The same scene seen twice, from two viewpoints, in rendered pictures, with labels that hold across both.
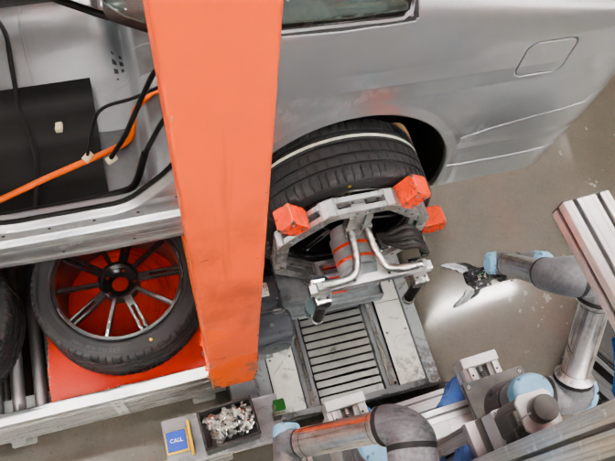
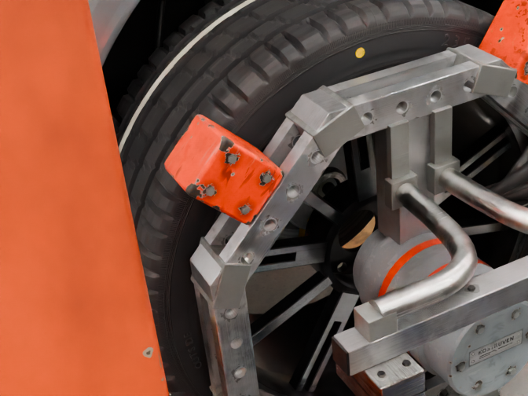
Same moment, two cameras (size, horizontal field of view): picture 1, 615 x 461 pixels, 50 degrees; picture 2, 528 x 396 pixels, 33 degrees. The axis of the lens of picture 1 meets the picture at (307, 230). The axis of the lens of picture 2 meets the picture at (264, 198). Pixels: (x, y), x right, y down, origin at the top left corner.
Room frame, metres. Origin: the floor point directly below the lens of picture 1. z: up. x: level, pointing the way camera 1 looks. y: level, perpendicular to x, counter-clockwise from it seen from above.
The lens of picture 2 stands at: (0.15, -0.01, 1.54)
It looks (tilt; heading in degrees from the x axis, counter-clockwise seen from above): 31 degrees down; 2
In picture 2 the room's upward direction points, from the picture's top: 7 degrees counter-clockwise
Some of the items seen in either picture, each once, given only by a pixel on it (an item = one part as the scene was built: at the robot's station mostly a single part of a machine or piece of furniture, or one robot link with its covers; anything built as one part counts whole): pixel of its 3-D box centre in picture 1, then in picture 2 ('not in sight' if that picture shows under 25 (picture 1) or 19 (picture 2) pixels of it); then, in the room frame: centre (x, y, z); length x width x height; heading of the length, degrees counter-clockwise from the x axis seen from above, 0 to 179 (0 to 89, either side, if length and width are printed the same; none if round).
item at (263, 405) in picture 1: (223, 430); not in sight; (0.40, 0.16, 0.44); 0.43 x 0.17 x 0.03; 115
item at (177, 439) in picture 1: (177, 441); not in sight; (0.33, 0.31, 0.47); 0.07 x 0.07 x 0.02; 25
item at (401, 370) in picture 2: (319, 293); (378, 371); (0.81, -0.08, 0.93); 0.09 x 0.05 x 0.05; 25
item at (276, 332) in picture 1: (263, 306); not in sight; (0.97, 0.12, 0.26); 0.42 x 0.18 x 0.35; 25
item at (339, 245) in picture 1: (353, 256); (440, 302); (1.00, -0.18, 0.85); 0.21 x 0.14 x 0.14; 25
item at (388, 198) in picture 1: (348, 238); (406, 273); (1.07, -0.15, 0.85); 0.54 x 0.07 x 0.54; 115
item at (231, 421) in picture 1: (229, 424); not in sight; (0.41, 0.14, 0.51); 0.20 x 0.14 x 0.13; 119
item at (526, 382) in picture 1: (528, 395); not in sight; (0.59, -0.76, 0.98); 0.13 x 0.12 x 0.14; 102
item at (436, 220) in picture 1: (429, 219); not in sight; (1.21, -0.43, 0.85); 0.09 x 0.08 x 0.07; 115
